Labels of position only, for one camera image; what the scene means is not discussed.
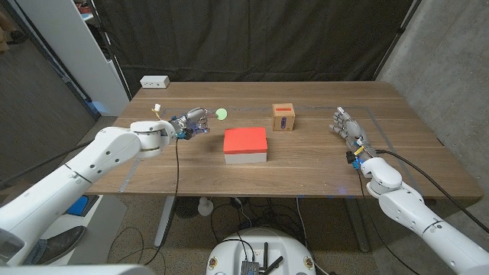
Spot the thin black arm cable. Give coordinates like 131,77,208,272
355,167,421,275
143,137,180,267

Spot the black backdrop stand pole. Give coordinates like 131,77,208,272
372,0,423,81

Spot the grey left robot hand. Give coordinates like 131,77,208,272
170,107,219,141

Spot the white cabinet panel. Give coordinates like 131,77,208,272
15,0,131,118

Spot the blue foot pedal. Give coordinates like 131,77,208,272
66,195,99,217

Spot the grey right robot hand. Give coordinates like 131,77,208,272
329,106,377,161

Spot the black backdrop curtain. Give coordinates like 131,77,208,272
93,0,416,96

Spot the dark leather shoe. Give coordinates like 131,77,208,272
36,225,87,265

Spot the white power outlet box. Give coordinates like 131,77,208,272
139,75,170,89

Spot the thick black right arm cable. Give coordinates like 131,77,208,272
376,149,489,234

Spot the white pedal platform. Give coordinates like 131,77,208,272
37,194,128,264

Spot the black floor fan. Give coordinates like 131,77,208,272
174,196,200,219

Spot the white round floor gadget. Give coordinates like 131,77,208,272
197,196,214,217

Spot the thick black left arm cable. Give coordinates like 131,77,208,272
0,139,96,189

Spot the grey table leg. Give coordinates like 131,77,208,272
343,197,371,253

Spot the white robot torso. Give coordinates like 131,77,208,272
0,263,154,275

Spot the grey tape outline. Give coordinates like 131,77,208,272
118,105,421,193

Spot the wooden slotted coin box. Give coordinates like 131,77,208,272
271,102,296,132

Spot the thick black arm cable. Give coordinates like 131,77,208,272
0,139,96,189
376,149,489,234

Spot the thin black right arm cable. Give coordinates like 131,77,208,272
355,167,421,275

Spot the red box with white base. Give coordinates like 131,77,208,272
223,127,268,165

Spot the white table leg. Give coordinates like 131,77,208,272
154,196,177,248

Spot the white robot mobile base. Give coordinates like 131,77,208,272
206,228,317,275

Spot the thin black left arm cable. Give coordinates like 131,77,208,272
143,137,180,267

